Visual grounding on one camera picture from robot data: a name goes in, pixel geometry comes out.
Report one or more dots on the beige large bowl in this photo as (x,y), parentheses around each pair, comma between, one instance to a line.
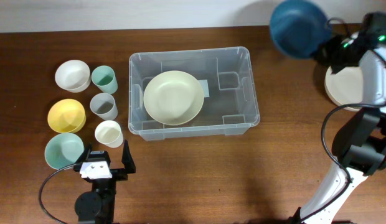
(344,87)
(173,98)

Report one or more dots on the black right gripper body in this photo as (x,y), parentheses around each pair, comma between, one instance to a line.
(331,53)

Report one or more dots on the white small bowl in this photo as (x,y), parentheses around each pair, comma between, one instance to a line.
(73,76)

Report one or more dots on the mint green cup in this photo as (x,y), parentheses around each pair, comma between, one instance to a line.
(104,78)

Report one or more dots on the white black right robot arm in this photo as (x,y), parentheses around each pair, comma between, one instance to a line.
(359,147)

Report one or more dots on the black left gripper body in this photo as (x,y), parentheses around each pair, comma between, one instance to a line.
(119,174)

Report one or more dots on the mint green small bowl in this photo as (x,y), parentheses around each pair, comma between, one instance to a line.
(62,150)

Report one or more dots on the clear plastic storage bin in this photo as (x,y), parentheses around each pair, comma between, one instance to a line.
(230,109)

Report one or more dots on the cream white cup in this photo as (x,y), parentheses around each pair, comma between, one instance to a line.
(109,133)

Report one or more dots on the grey cup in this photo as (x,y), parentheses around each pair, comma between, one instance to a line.
(104,106)

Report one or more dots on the yellow small bowl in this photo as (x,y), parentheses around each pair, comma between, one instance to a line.
(66,116)

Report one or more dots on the white label in bin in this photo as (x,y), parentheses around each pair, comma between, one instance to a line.
(205,87)

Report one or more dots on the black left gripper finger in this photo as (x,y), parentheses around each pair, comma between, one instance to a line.
(127,159)
(85,154)

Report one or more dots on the dark blue large bowl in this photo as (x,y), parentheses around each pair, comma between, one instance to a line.
(298,27)

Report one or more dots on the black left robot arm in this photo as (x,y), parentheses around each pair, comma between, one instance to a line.
(98,204)

